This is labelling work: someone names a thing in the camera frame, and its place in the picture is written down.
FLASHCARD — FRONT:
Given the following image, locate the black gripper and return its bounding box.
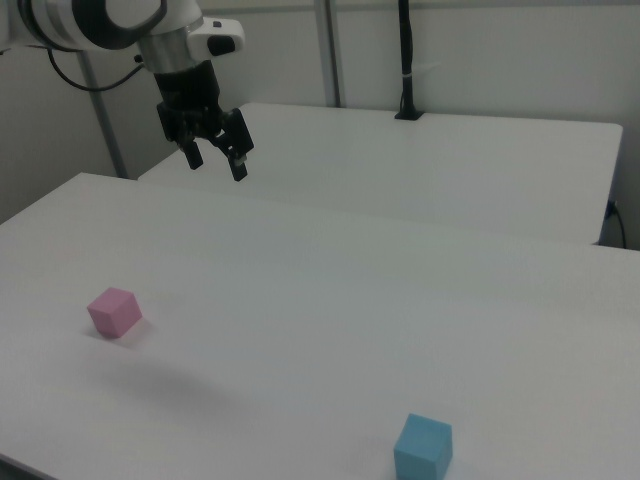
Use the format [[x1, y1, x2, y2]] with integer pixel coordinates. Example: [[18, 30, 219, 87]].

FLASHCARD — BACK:
[[153, 59, 256, 183]]

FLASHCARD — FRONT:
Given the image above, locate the blue cube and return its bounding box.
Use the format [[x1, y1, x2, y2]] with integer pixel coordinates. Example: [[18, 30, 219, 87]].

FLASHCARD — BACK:
[[393, 412, 454, 480]]

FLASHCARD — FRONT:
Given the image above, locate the pink cube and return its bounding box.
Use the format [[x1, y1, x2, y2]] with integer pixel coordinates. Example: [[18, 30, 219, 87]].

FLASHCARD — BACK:
[[86, 286, 144, 340]]

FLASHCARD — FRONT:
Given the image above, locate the white rectangular table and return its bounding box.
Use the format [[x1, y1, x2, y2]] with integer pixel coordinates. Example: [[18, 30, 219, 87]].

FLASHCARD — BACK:
[[137, 102, 624, 247]]

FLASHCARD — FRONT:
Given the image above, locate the grey metal frame post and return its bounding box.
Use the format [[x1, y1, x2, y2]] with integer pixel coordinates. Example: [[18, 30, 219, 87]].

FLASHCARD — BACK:
[[314, 0, 347, 108], [78, 49, 130, 179]]

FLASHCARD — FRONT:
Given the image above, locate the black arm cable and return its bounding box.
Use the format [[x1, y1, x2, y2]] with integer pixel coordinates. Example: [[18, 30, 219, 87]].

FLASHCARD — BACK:
[[47, 47, 145, 92]]

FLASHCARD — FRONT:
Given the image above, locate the black camera stand pole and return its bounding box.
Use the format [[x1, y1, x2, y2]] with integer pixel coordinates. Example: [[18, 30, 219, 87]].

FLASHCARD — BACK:
[[394, 0, 425, 122]]

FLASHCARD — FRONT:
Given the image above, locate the black power cable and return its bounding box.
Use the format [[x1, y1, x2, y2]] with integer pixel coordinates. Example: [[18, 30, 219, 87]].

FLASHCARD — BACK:
[[606, 199, 629, 249]]

